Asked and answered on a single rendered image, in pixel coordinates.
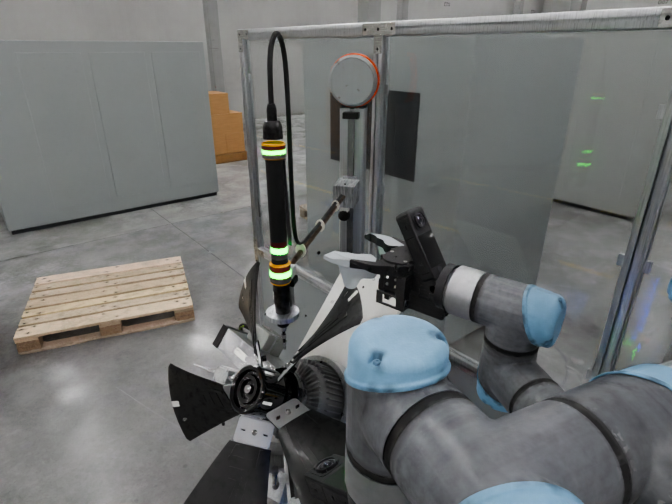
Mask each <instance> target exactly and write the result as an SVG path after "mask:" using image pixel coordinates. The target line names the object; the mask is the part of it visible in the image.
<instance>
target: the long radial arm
mask: <svg viewBox="0 0 672 504"><path fill-rule="evenodd" d="M218 349H219V350H220V351H221V352H222V353H223V354H224V355H225V356H226V357H227V358H228V359H229V360H230V361H232V362H233V363H234V364H235V365H236V366H237V367H238V368H239V369H241V368H243V367H244V366H246V365H250V364H256V365H257V364H258V363H259V362H256V359H255V358H258V357H257V356H256V354H254V348H253V343H252V342H251V341H250V340H249V339H248V338H247V334H244V333H241V332H238V331H236V330H233V329H230V328H229V329H228V330H227V332H226V334H225V336H224V338H223V339H222V341H221V343H220V345H219V346H218ZM260 350H261V349H260ZM264 355H266V359H267V361H265V362H263V367H266V368H269V369H273V370H274V369H277V368H281V366H283V367H285V362H284V361H282V360H281V359H280V358H279V357H275V356H272V355H270V354H268V353H265V352H263V350H261V356H264Z"/></svg>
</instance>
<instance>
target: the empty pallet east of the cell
mask: <svg viewBox="0 0 672 504"><path fill-rule="evenodd" d="M29 300H30V301H28V302H27V305H26V308H25V311H24V312H23V315H22V319H21V320H20V323H19V325H18V327H19V328H18V329H17V331H16V333H15V336H14V338H13V340H14V342H15V344H16V346H17V351H18V354H20V355H24V354H30V353H35V352H40V351H45V350H50V349H55V348H60V347H65V346H70V345H75V344H80V343H85V342H87V341H92V340H97V339H102V338H107V337H113V336H119V335H125V334H130V333H135V332H140V331H145V330H150V329H155V328H160V327H165V326H169V325H175V324H180V323H185V322H189V321H194V320H195V316H194V309H193V303H192V299H191V296H190V292H189V288H188V284H187V280H186V276H185V272H184V269H183V264H182V261H181V257H180V256H178V257H171V258H164V259H157V260H151V261H144V262H137V263H131V264H124V265H117V266H111V267H104V268H98V269H91V270H84V271H77V272H71V273H64V274H58V275H51V276H45V277H39V278H37V279H36V282H35V284H34V287H33V290H32V293H31V295H30V297H29ZM170 311H174V315H175V316H173V317H171V318H166V319H160V320H155V321H150V322H145V323H140V324H135V325H130V326H122V322H121V320H128V319H133V318H138V317H143V316H148V315H154V314H159V313H164V312H170ZM96 325H99V330H100V331H99V332H94V333H89V334H84V335H79V336H73V337H68V338H63V339H58V340H53V341H48V342H47V341H43V336H44V335H49V334H54V333H59V332H65V331H70V330H75V329H80V328H86V327H91V326H96Z"/></svg>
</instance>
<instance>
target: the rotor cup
mask: <svg viewBox="0 0 672 504"><path fill-rule="evenodd" d="M284 370H285V369H284V368H277V369H274V370H273V369H269V368H266V367H263V366H259V365H256V364H250V365H246V366H244V367H243V368H241V369H240V370H239V371H238V373H237V374H236V375H235V377H234V379H233V381H232V384H231V388H230V402H231V405H232V407H233V409H234V410H235V411H236V412H237V413H239V414H241V415H245V416H250V417H256V418H261V419H262V420H266V421H269V420H268V419H267V418H266V417H265V415H266V414H267V413H268V412H270V411H272V410H273V409H275V408H277V407H279V406H280V405H282V404H284V403H286V402H287V401H289V400H291V399H293V398H296V399H298V400H299V401H300V402H301V403H302V398H303V387H302V382H301V380H300V378H299V376H298V375H297V374H296V373H295V372H294V373H292V372H291V371H290V372H289V373H288V374H287V375H286V376H285V377H284V378H283V379H282V380H281V381H280V382H279V383H278V378H279V376H280V375H281V374H282V372H283V371H284ZM265 371H267V372H271V373H273V374H274V375H270V374H267V373H265ZM246 385H250V386H251V390H250V392H249V393H245V391H244V389H245V386H246ZM263 401H265V402H270V403H272V405H271V406H270V405H265V404H262V403H263Z"/></svg>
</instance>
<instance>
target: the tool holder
mask: <svg viewBox="0 0 672 504"><path fill-rule="evenodd" d="M295 274H296V265H295V264H291V282H290V312H289V313H288V314H285V315H278V314H276V313H275V305H272V306H270V307H269V308H268V309H267V310H266V313H265V315H266V318H267V320H268V321H269V322H271V323H274V324H279V325H283V324H289V323H292V322H294V321H296V320H297V319H298V317H299V309H298V307H297V306H295V305H294V303H295V298H294V286H295V284H296V283H297V281H298V275H295Z"/></svg>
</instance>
